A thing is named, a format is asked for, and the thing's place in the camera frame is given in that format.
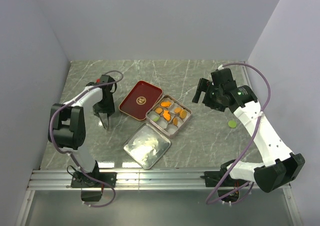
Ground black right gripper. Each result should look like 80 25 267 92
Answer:
192 78 226 112

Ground grey metal tongs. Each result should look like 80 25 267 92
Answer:
99 113 110 131

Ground round waffle cookie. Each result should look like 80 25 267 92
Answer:
179 109 188 119

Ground orange round cookie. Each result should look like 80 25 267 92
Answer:
174 107 182 114

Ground orange fish cookie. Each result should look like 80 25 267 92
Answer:
160 101 172 108

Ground pink cookie tin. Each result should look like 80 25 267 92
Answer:
146 95 192 138

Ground orange scalloped cookie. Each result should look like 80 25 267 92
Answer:
155 107 163 114

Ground green round cookie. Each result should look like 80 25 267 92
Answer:
227 120 237 128
152 116 160 122

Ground silver tin lid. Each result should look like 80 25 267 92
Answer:
123 123 171 170

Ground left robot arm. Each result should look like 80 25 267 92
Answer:
48 72 118 187

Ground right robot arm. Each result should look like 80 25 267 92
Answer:
192 68 305 193

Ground red lacquer tray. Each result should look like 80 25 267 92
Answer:
118 80 163 121

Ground aluminium front rail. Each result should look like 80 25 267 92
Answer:
26 168 293 192

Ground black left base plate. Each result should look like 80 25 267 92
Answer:
70 171 118 189

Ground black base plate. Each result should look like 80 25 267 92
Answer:
200 171 247 188
70 171 118 189

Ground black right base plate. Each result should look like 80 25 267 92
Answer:
200 171 247 188

